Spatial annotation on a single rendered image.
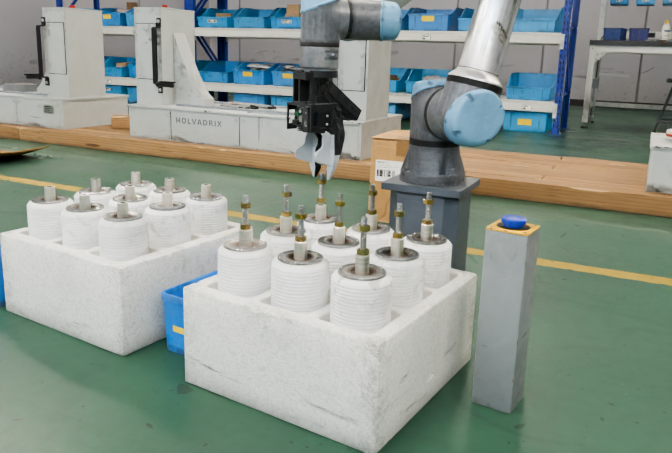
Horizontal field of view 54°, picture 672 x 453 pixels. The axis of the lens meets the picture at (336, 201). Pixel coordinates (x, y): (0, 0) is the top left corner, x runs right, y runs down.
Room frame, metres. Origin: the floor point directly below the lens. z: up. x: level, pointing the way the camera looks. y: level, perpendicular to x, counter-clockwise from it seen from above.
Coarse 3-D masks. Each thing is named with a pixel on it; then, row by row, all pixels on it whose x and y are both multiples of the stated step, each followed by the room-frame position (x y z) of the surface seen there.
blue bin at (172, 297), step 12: (204, 276) 1.30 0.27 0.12; (168, 288) 1.22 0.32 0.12; (180, 288) 1.24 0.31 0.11; (168, 300) 1.18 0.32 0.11; (180, 300) 1.16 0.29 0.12; (168, 312) 1.19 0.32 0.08; (180, 312) 1.17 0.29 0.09; (168, 324) 1.19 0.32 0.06; (180, 324) 1.17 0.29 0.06; (168, 336) 1.19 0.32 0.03; (180, 336) 1.17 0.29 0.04; (168, 348) 1.19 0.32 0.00; (180, 348) 1.17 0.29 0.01
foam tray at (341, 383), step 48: (192, 288) 1.06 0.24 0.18; (432, 288) 1.10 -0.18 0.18; (192, 336) 1.06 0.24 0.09; (240, 336) 1.00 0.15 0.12; (288, 336) 0.95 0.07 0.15; (336, 336) 0.90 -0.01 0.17; (384, 336) 0.89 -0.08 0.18; (432, 336) 1.02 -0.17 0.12; (240, 384) 1.00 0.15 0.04; (288, 384) 0.95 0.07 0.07; (336, 384) 0.90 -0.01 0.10; (384, 384) 0.88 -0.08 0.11; (432, 384) 1.03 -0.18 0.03; (336, 432) 0.90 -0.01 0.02; (384, 432) 0.89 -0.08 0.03
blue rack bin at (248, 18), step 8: (248, 8) 6.85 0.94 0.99; (240, 16) 6.70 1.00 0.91; (248, 16) 6.84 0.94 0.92; (256, 16) 6.98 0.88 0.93; (264, 16) 6.99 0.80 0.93; (272, 16) 6.58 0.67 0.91; (240, 24) 6.56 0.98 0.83; (248, 24) 6.52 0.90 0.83; (256, 24) 6.48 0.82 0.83; (264, 24) 6.46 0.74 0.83
